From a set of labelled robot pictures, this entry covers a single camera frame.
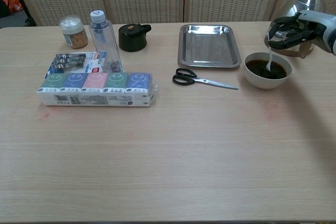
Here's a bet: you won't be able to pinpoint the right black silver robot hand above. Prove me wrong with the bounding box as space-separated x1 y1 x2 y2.
267 10 336 56

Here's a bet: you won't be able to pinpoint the white plastic spoon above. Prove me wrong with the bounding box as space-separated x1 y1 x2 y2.
265 28 275 72

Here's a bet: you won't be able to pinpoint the white bowl of dark liquid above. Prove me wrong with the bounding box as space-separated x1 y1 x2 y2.
244 52 293 90

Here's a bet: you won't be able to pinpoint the stainless steel tray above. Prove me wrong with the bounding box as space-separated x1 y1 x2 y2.
177 24 242 69

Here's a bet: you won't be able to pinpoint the small black teapot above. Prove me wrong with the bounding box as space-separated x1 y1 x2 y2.
118 24 152 52

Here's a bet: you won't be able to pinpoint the clear plastic water bottle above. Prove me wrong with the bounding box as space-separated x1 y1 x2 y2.
89 9 123 73

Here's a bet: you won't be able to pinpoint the multicolour tissue packets bundle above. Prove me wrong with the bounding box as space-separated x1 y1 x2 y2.
36 71 160 108

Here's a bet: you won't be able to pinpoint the glass jar with white lid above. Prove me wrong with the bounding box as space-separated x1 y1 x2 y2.
59 15 88 49

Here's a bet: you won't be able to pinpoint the binder clips blister pack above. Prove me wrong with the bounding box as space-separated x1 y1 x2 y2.
47 51 108 76

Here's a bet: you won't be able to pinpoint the orange bag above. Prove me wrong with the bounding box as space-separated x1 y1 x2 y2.
0 0 23 15

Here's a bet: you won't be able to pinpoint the steel gooseneck kettle wooden handle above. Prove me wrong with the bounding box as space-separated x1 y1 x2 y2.
264 0 327 59

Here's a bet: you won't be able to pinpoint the black-handled scissors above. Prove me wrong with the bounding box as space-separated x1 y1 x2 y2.
172 67 239 90

